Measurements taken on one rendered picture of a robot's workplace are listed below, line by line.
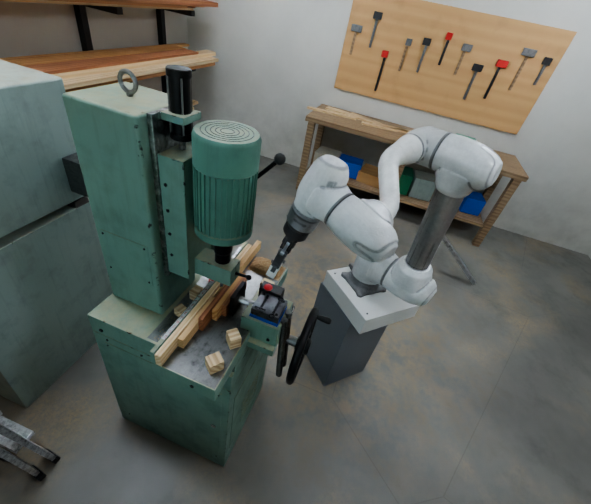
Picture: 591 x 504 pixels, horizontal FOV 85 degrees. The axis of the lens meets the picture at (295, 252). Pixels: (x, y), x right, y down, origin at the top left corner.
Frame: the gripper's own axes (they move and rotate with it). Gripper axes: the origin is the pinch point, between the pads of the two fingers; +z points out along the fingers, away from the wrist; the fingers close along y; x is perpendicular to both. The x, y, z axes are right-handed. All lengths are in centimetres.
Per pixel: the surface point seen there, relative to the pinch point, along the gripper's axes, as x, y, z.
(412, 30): -12, -326, -62
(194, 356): -6.6, 26.1, 23.7
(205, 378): -0.1, 30.9, 22.0
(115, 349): -36, 22, 57
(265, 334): 8.8, 10.1, 17.8
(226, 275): -12.4, 4.0, 9.8
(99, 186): -55, 12, -3
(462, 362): 144, -98, 75
